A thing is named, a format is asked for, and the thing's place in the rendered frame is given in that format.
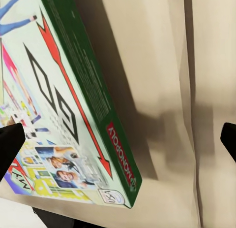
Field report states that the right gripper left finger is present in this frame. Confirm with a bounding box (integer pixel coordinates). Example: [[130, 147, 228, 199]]
[[0, 123, 26, 182]]

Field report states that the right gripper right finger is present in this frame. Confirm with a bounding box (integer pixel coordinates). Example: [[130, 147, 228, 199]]
[[220, 122, 236, 162]]

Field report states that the board game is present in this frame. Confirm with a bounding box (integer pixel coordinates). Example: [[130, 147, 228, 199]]
[[0, 0, 142, 209]]

